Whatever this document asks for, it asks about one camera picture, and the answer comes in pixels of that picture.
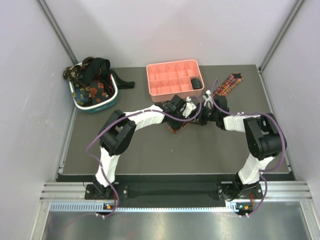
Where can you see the dark tie with beige flowers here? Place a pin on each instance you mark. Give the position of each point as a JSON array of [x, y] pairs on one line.
[[74, 74]]

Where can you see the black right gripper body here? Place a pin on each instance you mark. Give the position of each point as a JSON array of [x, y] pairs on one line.
[[207, 114]]

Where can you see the rolled dark leaf-pattern tie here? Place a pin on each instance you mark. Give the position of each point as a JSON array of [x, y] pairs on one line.
[[196, 83]]

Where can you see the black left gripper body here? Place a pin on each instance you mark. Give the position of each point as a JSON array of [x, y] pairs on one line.
[[175, 124]]

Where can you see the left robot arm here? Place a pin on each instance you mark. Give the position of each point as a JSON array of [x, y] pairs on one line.
[[118, 131]]

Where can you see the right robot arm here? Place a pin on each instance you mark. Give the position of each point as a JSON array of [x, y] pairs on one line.
[[264, 140]]

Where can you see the plain black tie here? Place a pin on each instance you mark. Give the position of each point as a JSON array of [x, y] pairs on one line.
[[100, 68]]

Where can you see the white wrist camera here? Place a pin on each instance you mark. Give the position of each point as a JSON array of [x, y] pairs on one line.
[[208, 99], [188, 108]]

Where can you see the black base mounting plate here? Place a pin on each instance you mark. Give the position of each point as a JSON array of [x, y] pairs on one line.
[[169, 190]]

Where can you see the black tie with orange flowers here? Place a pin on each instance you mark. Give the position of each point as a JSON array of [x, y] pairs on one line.
[[97, 92]]

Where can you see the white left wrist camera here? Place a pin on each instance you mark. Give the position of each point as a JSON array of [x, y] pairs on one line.
[[188, 108]]

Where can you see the pink compartment tray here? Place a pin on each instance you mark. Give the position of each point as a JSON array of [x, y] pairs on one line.
[[167, 79]]

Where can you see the aluminium frame rail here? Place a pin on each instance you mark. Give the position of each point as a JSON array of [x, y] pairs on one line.
[[73, 197]]

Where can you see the red multicolour checked tie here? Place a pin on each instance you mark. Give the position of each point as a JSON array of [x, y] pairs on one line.
[[228, 85]]

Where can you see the blue tie with yellow flowers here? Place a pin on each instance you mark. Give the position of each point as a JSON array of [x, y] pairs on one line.
[[82, 97]]

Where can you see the teal perforated plastic basket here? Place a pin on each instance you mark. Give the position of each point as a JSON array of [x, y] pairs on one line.
[[98, 107]]

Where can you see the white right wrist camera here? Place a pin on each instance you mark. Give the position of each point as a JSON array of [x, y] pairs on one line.
[[208, 99]]

